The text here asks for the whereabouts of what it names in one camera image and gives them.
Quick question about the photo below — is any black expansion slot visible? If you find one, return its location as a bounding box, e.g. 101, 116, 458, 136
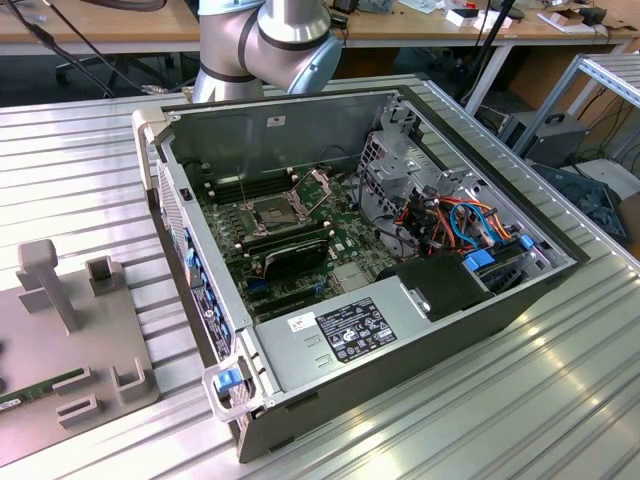
247, 287, 324, 316

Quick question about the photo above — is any silver power supply unit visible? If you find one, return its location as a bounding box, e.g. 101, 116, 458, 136
252, 276, 432, 395

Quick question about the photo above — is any green RAM stick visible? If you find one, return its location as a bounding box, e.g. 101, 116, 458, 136
0, 367, 85, 414
240, 222, 335, 255

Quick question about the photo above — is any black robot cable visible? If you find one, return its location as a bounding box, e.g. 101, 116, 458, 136
0, 0, 169, 99

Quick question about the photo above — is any small white box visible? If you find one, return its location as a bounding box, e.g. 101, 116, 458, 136
443, 7, 482, 29

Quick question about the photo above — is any blue disk carrier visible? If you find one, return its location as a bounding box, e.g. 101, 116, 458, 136
462, 251, 495, 275

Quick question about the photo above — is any CPU socket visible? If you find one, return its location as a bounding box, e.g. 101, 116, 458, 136
245, 195, 307, 237

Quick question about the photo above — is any brown cardboard box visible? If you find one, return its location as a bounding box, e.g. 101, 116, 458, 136
508, 45, 626, 129

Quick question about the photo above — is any grey parts rack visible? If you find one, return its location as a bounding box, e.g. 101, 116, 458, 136
0, 238, 162, 467

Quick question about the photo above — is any black office chair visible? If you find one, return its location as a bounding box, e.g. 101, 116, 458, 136
53, 52, 177, 100

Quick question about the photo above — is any wooden office desk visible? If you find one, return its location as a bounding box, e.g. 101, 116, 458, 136
0, 0, 640, 117

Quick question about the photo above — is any dark grey equipment box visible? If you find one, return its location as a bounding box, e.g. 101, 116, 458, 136
498, 110, 592, 170

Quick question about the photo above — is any metal socket cover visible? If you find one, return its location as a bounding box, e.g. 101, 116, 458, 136
288, 167, 335, 220

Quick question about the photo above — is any green motherboard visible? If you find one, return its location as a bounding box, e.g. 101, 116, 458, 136
192, 159, 384, 325

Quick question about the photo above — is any silver metal drive cage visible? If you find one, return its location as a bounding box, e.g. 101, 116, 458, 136
355, 128, 484, 254

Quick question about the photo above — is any black stand pole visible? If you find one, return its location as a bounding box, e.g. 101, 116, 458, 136
457, 0, 517, 104

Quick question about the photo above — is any aluminium profile frame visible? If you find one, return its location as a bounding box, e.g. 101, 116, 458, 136
510, 52, 640, 162

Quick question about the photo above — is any open cardboard box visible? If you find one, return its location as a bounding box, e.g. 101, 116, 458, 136
536, 3, 610, 35

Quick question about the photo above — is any dark teal bag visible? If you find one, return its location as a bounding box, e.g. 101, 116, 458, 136
530, 160, 632, 247

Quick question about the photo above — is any open PC case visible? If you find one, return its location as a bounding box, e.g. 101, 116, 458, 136
130, 85, 591, 464

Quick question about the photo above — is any white latched RAM slot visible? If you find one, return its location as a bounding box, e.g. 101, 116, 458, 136
202, 166, 294, 185
205, 176, 297, 195

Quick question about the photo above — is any graphics card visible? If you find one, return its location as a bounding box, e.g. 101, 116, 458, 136
260, 238, 332, 282

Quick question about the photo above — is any black latched RAM slot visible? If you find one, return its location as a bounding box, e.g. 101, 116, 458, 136
232, 217, 327, 246
206, 181, 298, 200
203, 171, 295, 190

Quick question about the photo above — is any black plastic shroud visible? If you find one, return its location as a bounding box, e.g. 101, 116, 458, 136
375, 251, 495, 322

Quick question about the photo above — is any orange wire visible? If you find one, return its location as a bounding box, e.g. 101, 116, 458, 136
430, 197, 457, 254

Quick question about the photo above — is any blue wire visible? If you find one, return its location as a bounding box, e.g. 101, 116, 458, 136
467, 199, 497, 246
448, 202, 481, 249

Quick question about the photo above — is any silver finned heatsink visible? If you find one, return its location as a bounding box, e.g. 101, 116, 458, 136
330, 262, 375, 295

